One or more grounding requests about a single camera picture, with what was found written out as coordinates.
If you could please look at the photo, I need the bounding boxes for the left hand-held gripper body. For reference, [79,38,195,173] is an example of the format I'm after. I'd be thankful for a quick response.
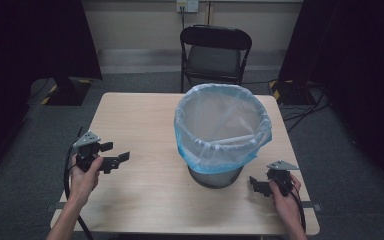
[72,130,102,174]

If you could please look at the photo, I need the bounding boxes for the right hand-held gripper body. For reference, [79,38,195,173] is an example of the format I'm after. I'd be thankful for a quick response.
[265,160,300,198]

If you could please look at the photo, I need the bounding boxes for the grey metal mesh trash bin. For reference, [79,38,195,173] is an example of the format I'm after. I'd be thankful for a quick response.
[186,165,245,190]

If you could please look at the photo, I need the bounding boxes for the translucent blue bin bag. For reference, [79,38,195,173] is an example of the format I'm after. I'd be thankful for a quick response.
[173,82,274,175]

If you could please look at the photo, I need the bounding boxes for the person's left hand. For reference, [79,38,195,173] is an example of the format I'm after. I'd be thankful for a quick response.
[67,155,105,207]

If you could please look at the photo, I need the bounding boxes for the person's right hand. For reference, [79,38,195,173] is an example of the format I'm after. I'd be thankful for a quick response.
[268,173,304,233]

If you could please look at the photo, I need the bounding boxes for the black stand base striped tape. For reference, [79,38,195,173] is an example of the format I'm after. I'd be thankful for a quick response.
[268,79,315,107]
[40,76,93,107]

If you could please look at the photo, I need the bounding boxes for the dark curtain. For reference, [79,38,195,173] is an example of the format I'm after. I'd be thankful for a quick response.
[277,0,384,198]
[0,0,104,179]

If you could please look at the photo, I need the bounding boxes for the black folding chair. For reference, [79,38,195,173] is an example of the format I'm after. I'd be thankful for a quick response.
[179,24,253,94]

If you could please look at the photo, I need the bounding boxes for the left hand-held gripper black cable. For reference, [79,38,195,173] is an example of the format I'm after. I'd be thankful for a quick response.
[62,126,95,240]

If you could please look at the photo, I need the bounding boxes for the hand-held gripper black cable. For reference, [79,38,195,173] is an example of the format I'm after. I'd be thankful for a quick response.
[273,179,307,234]
[62,126,95,240]

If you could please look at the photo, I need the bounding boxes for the right hand-held gripper black cable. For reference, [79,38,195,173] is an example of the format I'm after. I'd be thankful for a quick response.
[273,179,307,234]

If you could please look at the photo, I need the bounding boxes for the grey table edge bracket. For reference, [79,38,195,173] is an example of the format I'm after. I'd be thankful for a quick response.
[45,201,68,214]
[303,201,323,213]

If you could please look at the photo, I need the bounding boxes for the black floor cables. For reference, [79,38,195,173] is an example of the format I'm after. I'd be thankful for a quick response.
[280,81,332,134]

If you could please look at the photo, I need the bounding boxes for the black wall socket cable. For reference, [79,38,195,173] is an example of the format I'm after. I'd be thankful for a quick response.
[179,5,187,32]

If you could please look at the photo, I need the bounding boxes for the white wall socket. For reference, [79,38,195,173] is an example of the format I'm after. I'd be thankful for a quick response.
[175,0,200,14]

